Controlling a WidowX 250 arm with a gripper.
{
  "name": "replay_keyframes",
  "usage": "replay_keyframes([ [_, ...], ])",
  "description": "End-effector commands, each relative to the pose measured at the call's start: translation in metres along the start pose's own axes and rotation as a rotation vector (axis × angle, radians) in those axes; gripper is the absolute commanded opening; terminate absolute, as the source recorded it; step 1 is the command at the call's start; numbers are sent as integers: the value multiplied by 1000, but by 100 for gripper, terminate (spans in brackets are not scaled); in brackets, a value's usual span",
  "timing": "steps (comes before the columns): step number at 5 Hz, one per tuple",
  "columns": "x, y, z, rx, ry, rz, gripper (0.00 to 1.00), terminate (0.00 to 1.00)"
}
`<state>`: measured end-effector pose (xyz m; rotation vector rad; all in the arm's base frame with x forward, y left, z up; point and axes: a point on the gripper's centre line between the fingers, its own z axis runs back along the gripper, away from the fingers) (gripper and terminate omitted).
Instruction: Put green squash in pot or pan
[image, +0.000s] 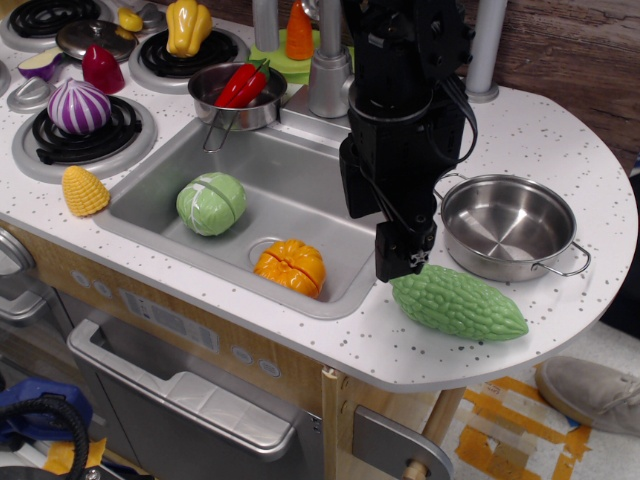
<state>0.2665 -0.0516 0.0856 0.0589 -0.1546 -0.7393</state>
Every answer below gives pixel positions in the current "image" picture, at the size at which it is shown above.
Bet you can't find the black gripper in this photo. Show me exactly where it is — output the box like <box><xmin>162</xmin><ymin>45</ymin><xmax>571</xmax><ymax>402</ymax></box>
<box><xmin>375</xmin><ymin>216</ymin><xmax>437</xmax><ymax>282</ymax></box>

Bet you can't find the green bumpy toy squash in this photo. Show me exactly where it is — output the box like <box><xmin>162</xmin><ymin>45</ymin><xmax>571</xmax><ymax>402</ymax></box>
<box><xmin>391</xmin><ymin>265</ymin><xmax>529</xmax><ymax>341</ymax></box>

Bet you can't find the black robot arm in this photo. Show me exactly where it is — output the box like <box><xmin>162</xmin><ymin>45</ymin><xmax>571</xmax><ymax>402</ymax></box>
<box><xmin>340</xmin><ymin>1</ymin><xmax>477</xmax><ymax>282</ymax></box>

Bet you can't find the steel pot lid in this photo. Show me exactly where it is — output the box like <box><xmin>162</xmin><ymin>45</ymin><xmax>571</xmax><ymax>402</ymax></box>
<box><xmin>56</xmin><ymin>20</ymin><xmax>138</xmax><ymax>62</ymax></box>

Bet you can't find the orange toy pumpkin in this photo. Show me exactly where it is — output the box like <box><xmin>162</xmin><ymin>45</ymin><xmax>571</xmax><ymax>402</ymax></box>
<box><xmin>254</xmin><ymin>239</ymin><xmax>326</xmax><ymax>299</ymax></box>

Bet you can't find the grey toy sink basin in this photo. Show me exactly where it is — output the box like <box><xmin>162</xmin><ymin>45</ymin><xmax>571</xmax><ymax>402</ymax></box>
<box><xmin>96</xmin><ymin>119</ymin><xmax>382</xmax><ymax>320</ymax></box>

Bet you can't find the grey support pole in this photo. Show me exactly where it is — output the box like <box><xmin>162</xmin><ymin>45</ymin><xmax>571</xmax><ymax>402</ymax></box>
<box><xmin>465</xmin><ymin>0</ymin><xmax>508</xmax><ymax>103</ymax></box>

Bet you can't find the green toy cabbage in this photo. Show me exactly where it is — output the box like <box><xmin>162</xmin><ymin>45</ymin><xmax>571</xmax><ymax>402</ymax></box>
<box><xmin>176</xmin><ymin>172</ymin><xmax>247</xmax><ymax>236</ymax></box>

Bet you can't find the silver toy faucet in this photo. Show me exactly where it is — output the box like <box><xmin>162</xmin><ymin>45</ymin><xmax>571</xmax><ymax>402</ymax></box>
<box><xmin>280</xmin><ymin>0</ymin><xmax>353</xmax><ymax>142</ymax></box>

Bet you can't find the green toy cutting board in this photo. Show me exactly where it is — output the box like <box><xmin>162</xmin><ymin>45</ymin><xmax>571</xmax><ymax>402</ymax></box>
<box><xmin>250</xmin><ymin>29</ymin><xmax>311</xmax><ymax>84</ymax></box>

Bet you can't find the grey suede shoe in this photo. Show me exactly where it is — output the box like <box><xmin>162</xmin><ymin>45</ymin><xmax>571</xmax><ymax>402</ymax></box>
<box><xmin>535</xmin><ymin>356</ymin><xmax>639</xmax><ymax>437</ymax></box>

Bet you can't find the red toy chili pepper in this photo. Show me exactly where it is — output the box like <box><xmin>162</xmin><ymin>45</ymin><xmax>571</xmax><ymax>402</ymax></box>
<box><xmin>214</xmin><ymin>59</ymin><xmax>270</xmax><ymax>108</ymax></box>

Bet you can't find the orange toy carrot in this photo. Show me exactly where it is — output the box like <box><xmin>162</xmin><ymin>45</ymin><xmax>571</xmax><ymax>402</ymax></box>
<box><xmin>285</xmin><ymin>1</ymin><xmax>314</xmax><ymax>61</ymax></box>

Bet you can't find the small steel saucepan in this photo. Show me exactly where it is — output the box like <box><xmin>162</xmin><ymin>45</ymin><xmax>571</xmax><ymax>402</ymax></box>
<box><xmin>188</xmin><ymin>59</ymin><xmax>288</xmax><ymax>153</ymax></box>

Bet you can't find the grey toy oven door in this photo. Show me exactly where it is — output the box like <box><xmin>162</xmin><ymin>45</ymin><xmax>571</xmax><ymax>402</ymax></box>
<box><xmin>67</xmin><ymin>319</ymin><xmax>324</xmax><ymax>479</ymax></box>

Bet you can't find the front left stove burner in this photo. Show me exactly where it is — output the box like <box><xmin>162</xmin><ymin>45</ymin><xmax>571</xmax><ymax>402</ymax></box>
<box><xmin>11</xmin><ymin>96</ymin><xmax>157</xmax><ymax>184</ymax></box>

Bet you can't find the stove burner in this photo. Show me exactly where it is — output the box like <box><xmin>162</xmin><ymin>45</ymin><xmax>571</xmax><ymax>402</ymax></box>
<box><xmin>11</xmin><ymin>96</ymin><xmax>157</xmax><ymax>184</ymax></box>
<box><xmin>128</xmin><ymin>29</ymin><xmax>249</xmax><ymax>94</ymax></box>
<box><xmin>1</xmin><ymin>0</ymin><xmax>114</xmax><ymax>52</ymax></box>

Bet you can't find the yellow toy bell pepper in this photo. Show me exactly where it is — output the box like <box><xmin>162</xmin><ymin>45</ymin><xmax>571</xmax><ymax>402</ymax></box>
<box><xmin>166</xmin><ymin>0</ymin><xmax>213</xmax><ymax>58</ymax></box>

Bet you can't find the back right stove burner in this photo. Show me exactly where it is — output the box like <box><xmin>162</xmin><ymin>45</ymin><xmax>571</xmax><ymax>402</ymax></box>
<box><xmin>128</xmin><ymin>29</ymin><xmax>249</xmax><ymax>94</ymax></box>

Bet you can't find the yellow toy corn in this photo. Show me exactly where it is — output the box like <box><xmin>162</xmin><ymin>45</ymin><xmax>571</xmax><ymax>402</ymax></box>
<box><xmin>62</xmin><ymin>165</ymin><xmax>110</xmax><ymax>217</ymax></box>

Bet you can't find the grey back stove knob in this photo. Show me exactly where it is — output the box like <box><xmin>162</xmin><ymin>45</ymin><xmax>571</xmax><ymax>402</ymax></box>
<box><xmin>135</xmin><ymin>3</ymin><xmax>167</xmax><ymax>34</ymax></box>

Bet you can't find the grey stove knob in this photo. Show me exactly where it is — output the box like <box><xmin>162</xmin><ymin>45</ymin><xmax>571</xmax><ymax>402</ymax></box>
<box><xmin>135</xmin><ymin>3</ymin><xmax>167</xmax><ymax>34</ymax></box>
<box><xmin>7</xmin><ymin>77</ymin><xmax>56</xmax><ymax>114</ymax></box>

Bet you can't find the dark red toy pepper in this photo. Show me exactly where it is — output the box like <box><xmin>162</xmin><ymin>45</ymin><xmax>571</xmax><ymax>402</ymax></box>
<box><xmin>82</xmin><ymin>44</ymin><xmax>125</xmax><ymax>95</ymax></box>

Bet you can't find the purple striped toy onion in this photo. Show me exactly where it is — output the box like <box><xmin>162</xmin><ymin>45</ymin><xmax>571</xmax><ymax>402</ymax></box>
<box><xmin>47</xmin><ymin>79</ymin><xmax>112</xmax><ymax>135</ymax></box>

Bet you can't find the small yellow toy vegetable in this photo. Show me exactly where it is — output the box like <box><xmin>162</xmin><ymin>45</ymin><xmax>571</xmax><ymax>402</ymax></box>
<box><xmin>117</xmin><ymin>7</ymin><xmax>144</xmax><ymax>33</ymax></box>

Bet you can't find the purple toy eggplant half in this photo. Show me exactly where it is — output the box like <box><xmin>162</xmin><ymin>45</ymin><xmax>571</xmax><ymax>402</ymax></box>
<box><xmin>18</xmin><ymin>47</ymin><xmax>64</xmax><ymax>81</ymax></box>

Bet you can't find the back left stove burner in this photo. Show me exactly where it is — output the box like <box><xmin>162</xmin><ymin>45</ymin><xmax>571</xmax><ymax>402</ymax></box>
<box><xmin>1</xmin><ymin>0</ymin><xmax>114</xmax><ymax>52</ymax></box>

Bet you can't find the steel pot with handles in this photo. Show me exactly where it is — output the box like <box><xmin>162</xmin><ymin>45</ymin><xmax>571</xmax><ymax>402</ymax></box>
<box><xmin>435</xmin><ymin>174</ymin><xmax>592</xmax><ymax>282</ymax></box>

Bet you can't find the blue clamp with black hose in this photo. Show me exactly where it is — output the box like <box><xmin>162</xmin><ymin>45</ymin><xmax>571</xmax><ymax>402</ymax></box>
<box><xmin>1</xmin><ymin>378</ymin><xmax>93</xmax><ymax>479</ymax></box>

